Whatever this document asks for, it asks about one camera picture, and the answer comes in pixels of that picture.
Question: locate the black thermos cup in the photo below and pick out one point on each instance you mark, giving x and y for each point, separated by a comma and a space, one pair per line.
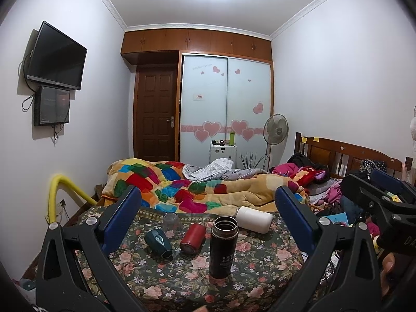
223, 250

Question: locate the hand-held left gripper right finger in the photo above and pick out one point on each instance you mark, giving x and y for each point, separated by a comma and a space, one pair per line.
294, 217

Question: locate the colourful patchwork blanket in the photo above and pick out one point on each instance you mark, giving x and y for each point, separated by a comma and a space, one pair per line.
146, 175

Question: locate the green bottle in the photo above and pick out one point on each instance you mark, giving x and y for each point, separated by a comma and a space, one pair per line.
232, 138

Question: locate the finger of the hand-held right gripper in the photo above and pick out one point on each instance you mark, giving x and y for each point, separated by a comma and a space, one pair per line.
386, 177
364, 191

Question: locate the black bag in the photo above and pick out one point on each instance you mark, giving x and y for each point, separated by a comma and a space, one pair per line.
299, 160

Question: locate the small white appliance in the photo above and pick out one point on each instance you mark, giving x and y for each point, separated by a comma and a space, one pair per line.
222, 152

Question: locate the brown wooden door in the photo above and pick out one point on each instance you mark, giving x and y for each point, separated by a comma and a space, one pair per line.
156, 113

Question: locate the wall socket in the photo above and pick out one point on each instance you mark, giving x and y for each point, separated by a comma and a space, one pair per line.
63, 203

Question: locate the grey white bed sheet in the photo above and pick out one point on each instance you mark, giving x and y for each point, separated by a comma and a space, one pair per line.
211, 169

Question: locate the white sliding wardrobe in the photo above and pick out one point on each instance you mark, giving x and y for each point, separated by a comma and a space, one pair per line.
208, 104

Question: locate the blue card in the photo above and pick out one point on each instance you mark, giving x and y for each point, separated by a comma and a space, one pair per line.
337, 218

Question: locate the white bottle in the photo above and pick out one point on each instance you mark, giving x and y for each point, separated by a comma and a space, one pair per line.
255, 220

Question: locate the wooden bed headboard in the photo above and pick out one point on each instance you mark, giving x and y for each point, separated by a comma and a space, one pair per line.
325, 151

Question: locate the red cup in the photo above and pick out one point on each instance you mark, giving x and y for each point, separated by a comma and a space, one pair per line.
193, 239

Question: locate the teal cup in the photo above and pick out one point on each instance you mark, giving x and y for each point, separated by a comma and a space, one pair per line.
159, 243

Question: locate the red plush toy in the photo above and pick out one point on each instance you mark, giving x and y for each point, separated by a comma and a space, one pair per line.
308, 175

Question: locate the black wall television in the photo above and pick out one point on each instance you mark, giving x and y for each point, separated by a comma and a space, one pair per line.
57, 57

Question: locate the clear glass cup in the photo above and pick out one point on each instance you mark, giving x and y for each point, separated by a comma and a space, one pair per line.
171, 225

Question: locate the yellow foam tube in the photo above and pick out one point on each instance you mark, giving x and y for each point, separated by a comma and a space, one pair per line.
53, 198

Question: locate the wooden overhead cabinet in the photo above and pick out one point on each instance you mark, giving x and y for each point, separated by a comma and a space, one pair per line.
195, 44

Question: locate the person's right hand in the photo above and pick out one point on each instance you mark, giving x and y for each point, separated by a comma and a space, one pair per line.
387, 273

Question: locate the small black wall monitor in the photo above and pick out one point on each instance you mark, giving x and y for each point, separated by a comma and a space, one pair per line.
52, 105

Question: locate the dark spiky plant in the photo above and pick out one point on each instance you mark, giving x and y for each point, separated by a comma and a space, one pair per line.
252, 162

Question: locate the standing fan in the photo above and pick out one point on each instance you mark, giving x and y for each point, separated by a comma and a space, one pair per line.
276, 129

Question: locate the black dotted cloth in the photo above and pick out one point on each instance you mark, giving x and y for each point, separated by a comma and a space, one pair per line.
373, 165

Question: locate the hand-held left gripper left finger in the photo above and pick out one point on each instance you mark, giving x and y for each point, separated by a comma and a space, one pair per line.
122, 214

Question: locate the pink garment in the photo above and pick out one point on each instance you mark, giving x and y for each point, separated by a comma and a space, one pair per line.
283, 169

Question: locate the pile of pink clothes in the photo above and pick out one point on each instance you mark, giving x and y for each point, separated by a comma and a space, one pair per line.
330, 195

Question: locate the floral tablecloth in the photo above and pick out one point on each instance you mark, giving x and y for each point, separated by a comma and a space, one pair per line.
182, 279

